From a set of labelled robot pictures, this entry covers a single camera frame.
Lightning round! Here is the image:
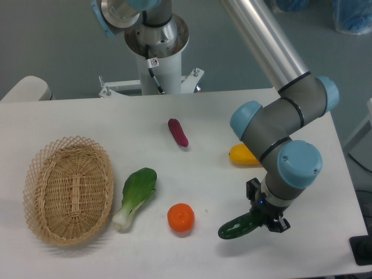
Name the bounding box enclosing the white furniture at right edge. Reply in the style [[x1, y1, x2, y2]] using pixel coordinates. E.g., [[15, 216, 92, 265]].
[[342, 98, 371, 158]]

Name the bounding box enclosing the green bok choy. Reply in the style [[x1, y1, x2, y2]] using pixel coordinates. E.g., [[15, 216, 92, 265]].
[[112, 167, 158, 232]]

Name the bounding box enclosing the woven wicker basket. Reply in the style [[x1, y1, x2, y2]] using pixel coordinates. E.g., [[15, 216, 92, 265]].
[[23, 136, 114, 246]]

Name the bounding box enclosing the black device at table edge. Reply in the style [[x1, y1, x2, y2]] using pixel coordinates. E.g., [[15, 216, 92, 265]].
[[349, 235, 371, 266]]

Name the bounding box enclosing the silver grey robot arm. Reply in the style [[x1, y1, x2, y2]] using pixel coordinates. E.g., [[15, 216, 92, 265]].
[[91, 1, 339, 239]]

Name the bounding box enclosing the blue plastic bag right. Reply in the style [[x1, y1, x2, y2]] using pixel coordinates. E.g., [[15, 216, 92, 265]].
[[332, 0, 371, 35]]

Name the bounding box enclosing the green cucumber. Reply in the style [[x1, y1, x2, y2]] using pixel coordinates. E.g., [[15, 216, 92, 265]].
[[217, 211, 264, 240]]

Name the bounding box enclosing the white chair armrest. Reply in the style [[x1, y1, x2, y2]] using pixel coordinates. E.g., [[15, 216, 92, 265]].
[[1, 76, 55, 103]]

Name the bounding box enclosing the blue plastic bag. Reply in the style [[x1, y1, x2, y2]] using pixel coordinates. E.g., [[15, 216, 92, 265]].
[[332, 0, 371, 35], [273, 0, 310, 12]]

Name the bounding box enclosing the purple sweet potato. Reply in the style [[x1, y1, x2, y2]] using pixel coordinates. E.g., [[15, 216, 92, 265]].
[[167, 119, 189, 147]]

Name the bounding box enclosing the orange tangerine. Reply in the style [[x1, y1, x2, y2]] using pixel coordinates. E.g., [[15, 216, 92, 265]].
[[167, 203, 195, 233]]

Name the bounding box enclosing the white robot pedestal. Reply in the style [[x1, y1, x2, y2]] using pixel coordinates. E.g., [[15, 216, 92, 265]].
[[99, 14, 205, 98]]

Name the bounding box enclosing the blue plastic bag left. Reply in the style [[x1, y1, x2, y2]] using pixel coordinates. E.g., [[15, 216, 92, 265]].
[[273, 0, 310, 12]]

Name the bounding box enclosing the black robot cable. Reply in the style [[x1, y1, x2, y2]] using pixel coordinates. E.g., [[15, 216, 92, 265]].
[[145, 44, 166, 95]]

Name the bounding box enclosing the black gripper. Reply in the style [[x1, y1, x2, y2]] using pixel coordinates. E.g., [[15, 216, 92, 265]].
[[246, 178, 291, 233]]

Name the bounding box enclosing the yellow mango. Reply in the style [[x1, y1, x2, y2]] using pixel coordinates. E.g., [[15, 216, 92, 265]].
[[229, 144, 260, 166]]

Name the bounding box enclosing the black floor cable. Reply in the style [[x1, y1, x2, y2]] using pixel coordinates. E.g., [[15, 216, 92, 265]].
[[348, 151, 372, 172]]

